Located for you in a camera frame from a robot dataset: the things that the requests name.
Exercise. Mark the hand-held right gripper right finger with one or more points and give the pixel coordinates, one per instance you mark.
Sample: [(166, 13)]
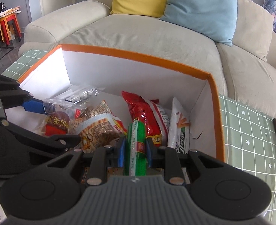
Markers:
[(150, 154)]

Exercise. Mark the green sausage stick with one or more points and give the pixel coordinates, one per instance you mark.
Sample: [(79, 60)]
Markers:
[(135, 145)]

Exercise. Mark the orange cardboard box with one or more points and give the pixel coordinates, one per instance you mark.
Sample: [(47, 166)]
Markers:
[(140, 75)]

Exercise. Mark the beige back cushion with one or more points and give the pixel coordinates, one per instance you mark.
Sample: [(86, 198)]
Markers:
[(252, 28)]

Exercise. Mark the clear round cake packet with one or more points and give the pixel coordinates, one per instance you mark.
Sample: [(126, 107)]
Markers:
[(58, 121)]

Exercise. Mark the waffle print snack packet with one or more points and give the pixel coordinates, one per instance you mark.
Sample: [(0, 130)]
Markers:
[(98, 126)]

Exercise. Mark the red snack packet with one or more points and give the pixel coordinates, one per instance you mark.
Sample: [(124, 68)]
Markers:
[(142, 112)]

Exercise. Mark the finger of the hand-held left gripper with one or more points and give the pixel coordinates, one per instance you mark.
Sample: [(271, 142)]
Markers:
[(35, 106), (58, 143)]

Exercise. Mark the beige sofa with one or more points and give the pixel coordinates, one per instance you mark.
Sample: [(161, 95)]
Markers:
[(140, 35)]

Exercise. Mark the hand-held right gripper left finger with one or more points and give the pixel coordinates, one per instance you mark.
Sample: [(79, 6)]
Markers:
[(121, 152)]

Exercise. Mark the light blue pillow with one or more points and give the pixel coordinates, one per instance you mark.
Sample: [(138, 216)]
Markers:
[(198, 11)]

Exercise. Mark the clear packet of white candies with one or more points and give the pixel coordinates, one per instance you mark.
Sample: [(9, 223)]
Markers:
[(81, 95)]

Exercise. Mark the white breadstick snack packet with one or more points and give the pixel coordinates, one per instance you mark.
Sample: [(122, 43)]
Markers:
[(179, 131)]

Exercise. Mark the stack of coloured plastic stools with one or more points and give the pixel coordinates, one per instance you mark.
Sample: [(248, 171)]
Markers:
[(11, 20)]

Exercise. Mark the green checkered tablecloth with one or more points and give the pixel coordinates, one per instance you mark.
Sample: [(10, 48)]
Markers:
[(245, 126)]

